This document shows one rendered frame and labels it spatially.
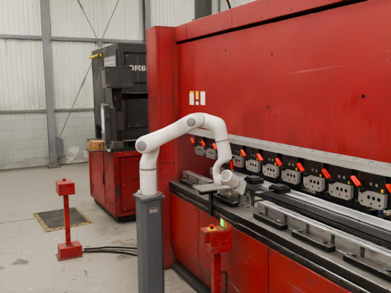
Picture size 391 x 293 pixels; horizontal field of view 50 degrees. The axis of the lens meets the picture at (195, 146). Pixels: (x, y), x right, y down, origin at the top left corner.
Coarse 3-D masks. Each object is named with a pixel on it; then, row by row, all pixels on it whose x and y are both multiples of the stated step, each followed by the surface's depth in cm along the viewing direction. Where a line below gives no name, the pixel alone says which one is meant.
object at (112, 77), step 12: (108, 72) 377; (120, 72) 380; (108, 84) 378; (120, 84) 381; (132, 84) 385; (120, 96) 422; (120, 108) 424; (120, 120) 424; (120, 132) 427; (120, 144) 428
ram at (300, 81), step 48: (384, 0) 185; (192, 48) 357; (240, 48) 291; (288, 48) 246; (336, 48) 212; (384, 48) 187; (240, 96) 295; (288, 96) 249; (336, 96) 215; (384, 96) 189; (240, 144) 300; (288, 144) 252; (336, 144) 217; (384, 144) 191
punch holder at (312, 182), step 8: (304, 160) 240; (312, 160) 234; (304, 168) 240; (312, 168) 234; (320, 168) 229; (328, 168) 229; (312, 176) 234; (304, 184) 241; (312, 184) 235; (320, 184) 229; (328, 184) 231
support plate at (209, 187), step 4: (204, 184) 326; (208, 184) 326; (212, 184) 326; (196, 188) 315; (200, 188) 313; (204, 188) 313; (208, 188) 313; (212, 188) 313; (216, 188) 313; (220, 188) 313; (224, 188) 314; (228, 188) 316
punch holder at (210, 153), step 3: (207, 138) 344; (210, 138) 339; (207, 141) 344; (210, 141) 340; (213, 141) 336; (207, 144) 344; (210, 144) 340; (207, 147) 345; (210, 147) 340; (213, 147) 336; (207, 150) 345; (210, 150) 340; (213, 150) 336; (207, 153) 345; (210, 153) 340; (213, 153) 336; (216, 153) 336; (207, 156) 345; (210, 156) 341; (213, 156) 336; (216, 156) 336
